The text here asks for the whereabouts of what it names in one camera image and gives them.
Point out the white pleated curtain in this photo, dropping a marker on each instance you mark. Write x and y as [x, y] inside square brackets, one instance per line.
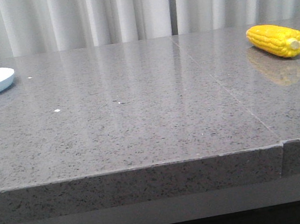
[39, 26]

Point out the yellow corn cob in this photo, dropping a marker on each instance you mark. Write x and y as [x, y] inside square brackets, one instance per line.
[277, 40]

